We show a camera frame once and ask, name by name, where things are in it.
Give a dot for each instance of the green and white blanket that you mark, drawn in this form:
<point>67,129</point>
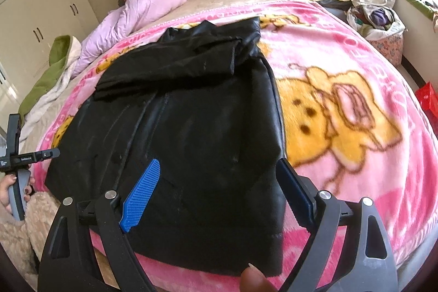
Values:
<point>51,73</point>

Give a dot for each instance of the person's left hand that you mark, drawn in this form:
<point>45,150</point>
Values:
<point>5,192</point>

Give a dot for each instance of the red bag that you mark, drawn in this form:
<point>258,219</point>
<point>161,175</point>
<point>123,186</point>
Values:
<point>429,100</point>

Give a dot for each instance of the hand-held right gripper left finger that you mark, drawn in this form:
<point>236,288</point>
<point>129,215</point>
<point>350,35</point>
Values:
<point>140,196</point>

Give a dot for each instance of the pink printed blanket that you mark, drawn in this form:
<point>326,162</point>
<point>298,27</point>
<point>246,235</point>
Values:
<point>359,155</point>

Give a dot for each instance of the bag of clothes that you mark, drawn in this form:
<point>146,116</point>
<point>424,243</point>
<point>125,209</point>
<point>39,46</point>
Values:
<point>386,39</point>

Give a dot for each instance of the cream wardrobe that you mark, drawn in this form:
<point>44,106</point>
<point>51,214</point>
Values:
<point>44,4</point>

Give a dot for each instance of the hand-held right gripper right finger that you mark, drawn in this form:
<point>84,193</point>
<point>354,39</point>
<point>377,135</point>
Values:
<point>294,191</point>

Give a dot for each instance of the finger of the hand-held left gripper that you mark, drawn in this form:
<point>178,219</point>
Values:
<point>37,157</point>

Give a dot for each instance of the beige fluffy cloth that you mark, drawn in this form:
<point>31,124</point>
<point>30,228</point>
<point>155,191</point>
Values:
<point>37,230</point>

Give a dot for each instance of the lilac quilt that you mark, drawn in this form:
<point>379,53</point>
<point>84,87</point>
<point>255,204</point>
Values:
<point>137,11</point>

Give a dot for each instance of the black leather jacket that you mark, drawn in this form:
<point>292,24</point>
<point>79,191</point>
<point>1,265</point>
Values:
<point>205,127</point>

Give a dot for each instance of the green window ledge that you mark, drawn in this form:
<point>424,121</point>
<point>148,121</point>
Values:
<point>417,4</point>

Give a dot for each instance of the person's right hand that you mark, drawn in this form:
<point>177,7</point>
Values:
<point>255,281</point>

